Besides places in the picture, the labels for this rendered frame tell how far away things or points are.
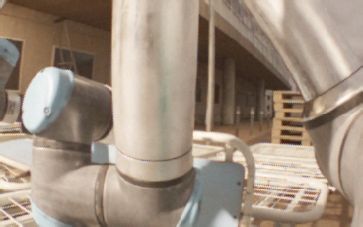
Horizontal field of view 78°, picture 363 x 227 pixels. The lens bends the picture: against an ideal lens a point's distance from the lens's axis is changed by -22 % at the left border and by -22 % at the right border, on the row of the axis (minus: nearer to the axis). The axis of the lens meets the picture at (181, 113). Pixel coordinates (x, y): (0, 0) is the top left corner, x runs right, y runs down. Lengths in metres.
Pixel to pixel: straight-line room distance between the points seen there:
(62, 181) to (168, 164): 0.14
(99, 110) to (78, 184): 0.11
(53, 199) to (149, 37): 0.22
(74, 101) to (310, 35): 0.31
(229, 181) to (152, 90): 0.46
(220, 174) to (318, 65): 0.40
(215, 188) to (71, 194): 0.43
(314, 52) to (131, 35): 0.23
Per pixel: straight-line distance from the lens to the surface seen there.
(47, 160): 0.35
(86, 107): 0.36
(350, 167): 0.30
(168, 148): 0.27
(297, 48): 0.37
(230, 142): 0.65
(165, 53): 0.24
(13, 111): 0.76
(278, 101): 4.42
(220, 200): 0.69
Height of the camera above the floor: 0.84
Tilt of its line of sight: 1 degrees down
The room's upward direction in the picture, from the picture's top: 2 degrees clockwise
